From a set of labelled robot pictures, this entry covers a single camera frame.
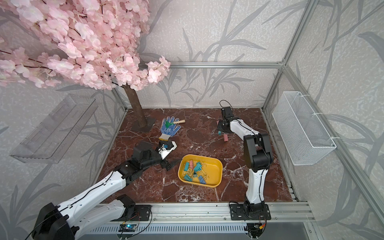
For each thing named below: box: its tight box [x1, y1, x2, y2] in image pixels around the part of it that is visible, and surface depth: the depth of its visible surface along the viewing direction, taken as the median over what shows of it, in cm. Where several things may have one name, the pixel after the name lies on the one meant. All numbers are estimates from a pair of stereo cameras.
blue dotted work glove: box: [158, 116, 181, 141], surface depth 110 cm
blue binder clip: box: [198, 175, 207, 185], surface depth 84 cm
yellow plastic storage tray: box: [178, 154, 223, 188], surface depth 88 cm
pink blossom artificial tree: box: [0, 0, 171, 133], surface depth 48 cm
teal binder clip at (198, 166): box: [193, 161, 202, 172], surface depth 88 cm
